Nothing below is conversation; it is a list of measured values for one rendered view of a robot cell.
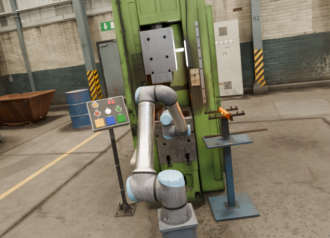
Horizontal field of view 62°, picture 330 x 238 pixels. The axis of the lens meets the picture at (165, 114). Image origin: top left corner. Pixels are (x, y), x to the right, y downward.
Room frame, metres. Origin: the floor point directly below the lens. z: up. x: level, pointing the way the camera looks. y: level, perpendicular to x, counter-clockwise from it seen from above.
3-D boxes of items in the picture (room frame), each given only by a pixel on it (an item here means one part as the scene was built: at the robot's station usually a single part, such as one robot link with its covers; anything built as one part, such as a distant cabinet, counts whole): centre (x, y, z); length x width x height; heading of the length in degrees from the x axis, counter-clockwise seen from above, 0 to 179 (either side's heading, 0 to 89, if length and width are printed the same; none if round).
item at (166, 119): (2.25, -0.01, 1.01); 0.12 x 0.09 x 0.10; 175
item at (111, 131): (2.60, 0.54, 0.54); 0.04 x 0.04 x 1.08; 85
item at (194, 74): (2.73, -0.34, 1.27); 0.09 x 0.02 x 0.17; 85
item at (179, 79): (3.16, -0.11, 1.37); 0.41 x 0.10 x 0.91; 85
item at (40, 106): (8.30, 4.30, 0.43); 1.89 x 1.20 x 0.85; 73
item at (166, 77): (2.84, -0.04, 1.32); 0.42 x 0.20 x 0.10; 175
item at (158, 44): (2.84, -0.08, 1.56); 0.42 x 0.39 x 0.40; 175
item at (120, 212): (2.61, 0.55, 0.05); 0.22 x 0.22 x 0.09; 85
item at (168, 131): (2.24, -0.02, 0.90); 0.12 x 0.09 x 0.12; 75
